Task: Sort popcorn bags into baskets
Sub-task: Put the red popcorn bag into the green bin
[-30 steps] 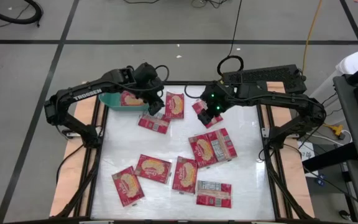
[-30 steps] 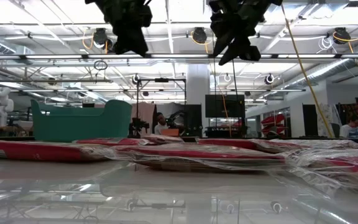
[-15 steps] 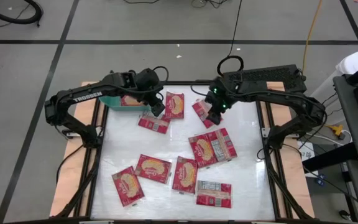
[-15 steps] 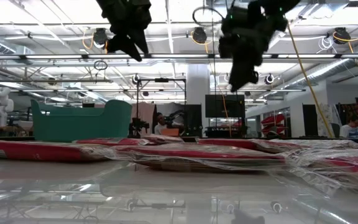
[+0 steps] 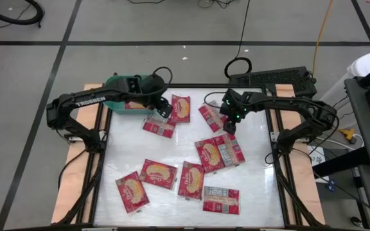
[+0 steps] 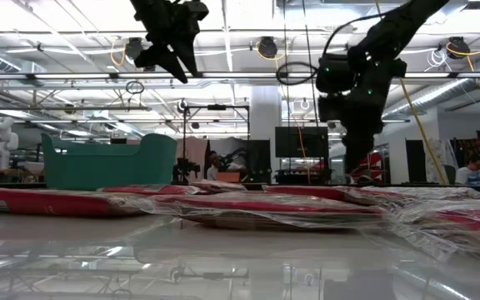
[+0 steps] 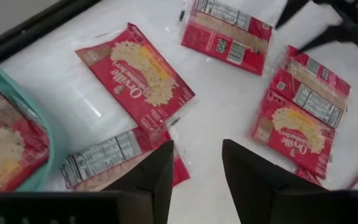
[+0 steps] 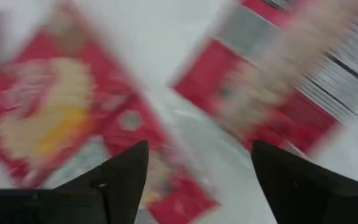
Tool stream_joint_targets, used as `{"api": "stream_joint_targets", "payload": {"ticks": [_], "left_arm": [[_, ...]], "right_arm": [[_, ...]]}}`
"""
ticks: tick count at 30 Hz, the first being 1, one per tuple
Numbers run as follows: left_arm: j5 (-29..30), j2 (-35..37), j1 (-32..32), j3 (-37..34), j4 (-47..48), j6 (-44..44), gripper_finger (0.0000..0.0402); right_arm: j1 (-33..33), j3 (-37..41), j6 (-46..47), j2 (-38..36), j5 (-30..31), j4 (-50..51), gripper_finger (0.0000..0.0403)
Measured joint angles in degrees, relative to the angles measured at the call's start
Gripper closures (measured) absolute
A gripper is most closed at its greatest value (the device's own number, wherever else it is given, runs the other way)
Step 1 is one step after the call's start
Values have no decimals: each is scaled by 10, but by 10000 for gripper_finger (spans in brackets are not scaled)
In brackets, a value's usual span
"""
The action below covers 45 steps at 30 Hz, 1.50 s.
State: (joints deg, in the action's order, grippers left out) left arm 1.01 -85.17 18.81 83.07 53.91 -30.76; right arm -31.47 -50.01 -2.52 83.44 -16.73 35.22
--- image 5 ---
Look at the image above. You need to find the black vacuum hose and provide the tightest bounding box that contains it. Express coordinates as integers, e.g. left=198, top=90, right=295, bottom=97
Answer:
left=0, top=0, right=46, bottom=29

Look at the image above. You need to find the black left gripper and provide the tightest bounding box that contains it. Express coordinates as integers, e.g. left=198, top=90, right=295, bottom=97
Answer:
left=125, top=74, right=174, bottom=119

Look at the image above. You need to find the white paper sheet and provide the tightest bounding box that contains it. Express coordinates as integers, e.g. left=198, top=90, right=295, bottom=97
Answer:
left=307, top=149, right=330, bottom=184

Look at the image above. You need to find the teal plastic basket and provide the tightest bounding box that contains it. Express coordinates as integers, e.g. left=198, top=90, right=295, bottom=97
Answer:
left=103, top=74, right=159, bottom=116

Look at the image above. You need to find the black looped floor cable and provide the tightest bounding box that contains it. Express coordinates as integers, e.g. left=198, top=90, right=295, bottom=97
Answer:
left=224, top=0, right=252, bottom=80

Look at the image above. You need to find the yellow plug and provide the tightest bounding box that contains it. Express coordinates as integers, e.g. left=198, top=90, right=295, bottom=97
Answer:
left=338, top=128, right=356, bottom=141

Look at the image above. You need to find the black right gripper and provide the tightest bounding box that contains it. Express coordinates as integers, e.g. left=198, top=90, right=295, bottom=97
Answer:
left=219, top=89, right=253, bottom=135

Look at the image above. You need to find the white plastic bin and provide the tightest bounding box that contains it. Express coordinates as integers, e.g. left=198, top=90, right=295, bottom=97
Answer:
left=316, top=53, right=370, bottom=129

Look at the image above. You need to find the yellow power cable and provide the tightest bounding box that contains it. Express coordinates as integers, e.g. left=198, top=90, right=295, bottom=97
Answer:
left=311, top=0, right=333, bottom=76

